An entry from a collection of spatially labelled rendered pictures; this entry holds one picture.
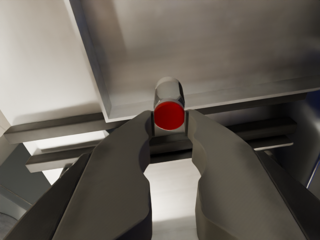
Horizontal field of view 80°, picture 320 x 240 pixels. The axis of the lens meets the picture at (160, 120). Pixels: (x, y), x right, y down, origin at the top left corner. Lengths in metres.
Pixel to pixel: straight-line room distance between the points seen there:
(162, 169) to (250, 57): 0.22
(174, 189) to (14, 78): 0.30
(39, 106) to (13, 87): 0.03
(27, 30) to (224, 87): 0.24
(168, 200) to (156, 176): 0.07
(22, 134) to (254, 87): 0.31
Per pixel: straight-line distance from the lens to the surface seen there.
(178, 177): 0.36
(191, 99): 0.25
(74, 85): 0.27
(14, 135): 0.32
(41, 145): 0.34
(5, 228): 0.69
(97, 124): 0.26
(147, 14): 0.23
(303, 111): 0.36
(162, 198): 0.40
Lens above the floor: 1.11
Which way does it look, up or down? 57 degrees down
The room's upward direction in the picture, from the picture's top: 172 degrees clockwise
